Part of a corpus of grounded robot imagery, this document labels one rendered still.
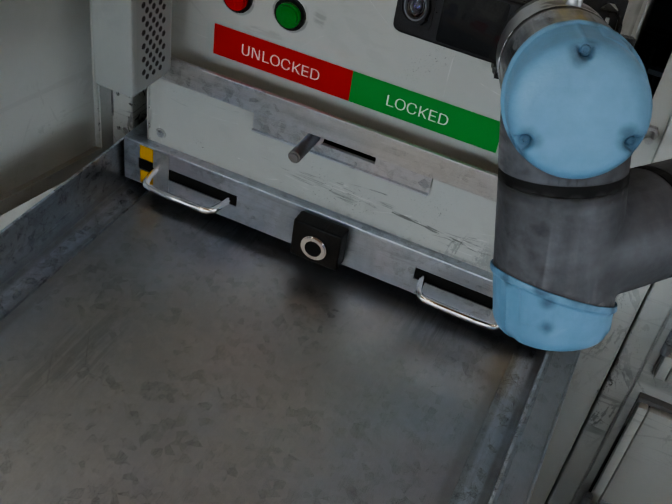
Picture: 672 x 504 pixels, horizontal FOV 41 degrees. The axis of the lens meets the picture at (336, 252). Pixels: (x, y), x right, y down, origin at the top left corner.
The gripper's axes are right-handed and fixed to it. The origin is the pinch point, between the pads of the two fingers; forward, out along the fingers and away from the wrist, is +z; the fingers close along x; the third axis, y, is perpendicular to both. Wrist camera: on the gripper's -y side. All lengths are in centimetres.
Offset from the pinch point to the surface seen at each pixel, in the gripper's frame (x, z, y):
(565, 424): -50, 15, 21
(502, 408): -39.1, -2.1, 9.3
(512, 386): -38.3, 1.1, 10.3
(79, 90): -23, 24, -47
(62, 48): -18, 20, -48
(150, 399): -41.7, -10.0, -25.1
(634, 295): -28.4, 8.6, 21.5
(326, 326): -37.8, 4.5, -10.3
